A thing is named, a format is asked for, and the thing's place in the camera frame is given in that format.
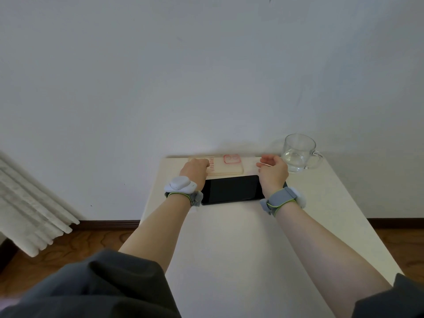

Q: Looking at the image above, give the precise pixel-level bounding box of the person's right hand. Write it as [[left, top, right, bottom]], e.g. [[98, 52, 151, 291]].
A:
[[256, 154, 289, 199]]

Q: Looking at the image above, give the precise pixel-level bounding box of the person's left hand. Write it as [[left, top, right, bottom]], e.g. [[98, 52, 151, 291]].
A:
[[179, 158, 210, 191]]

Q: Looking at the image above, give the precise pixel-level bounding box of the person's left forearm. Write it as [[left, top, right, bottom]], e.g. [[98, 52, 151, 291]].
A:
[[118, 194, 192, 274]]

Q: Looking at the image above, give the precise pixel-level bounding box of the person's right forearm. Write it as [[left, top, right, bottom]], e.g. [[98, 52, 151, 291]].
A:
[[275, 201, 393, 318]]

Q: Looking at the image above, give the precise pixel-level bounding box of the clear phone case red print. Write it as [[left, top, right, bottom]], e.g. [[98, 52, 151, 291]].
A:
[[188, 154, 245, 177]]

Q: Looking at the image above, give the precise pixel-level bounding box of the glass mug with water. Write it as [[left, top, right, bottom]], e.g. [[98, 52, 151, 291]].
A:
[[281, 133, 324, 173]]

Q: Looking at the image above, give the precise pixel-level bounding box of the dark grey shirt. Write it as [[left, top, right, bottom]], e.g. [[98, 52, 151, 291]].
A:
[[0, 249, 424, 318]]

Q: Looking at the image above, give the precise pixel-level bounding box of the white curtain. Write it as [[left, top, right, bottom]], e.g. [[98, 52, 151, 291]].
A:
[[0, 152, 80, 258]]

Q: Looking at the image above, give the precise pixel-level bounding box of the white tracker grey wrist strap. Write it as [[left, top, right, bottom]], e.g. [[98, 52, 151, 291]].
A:
[[163, 176, 204, 208], [259, 186, 307, 217]]

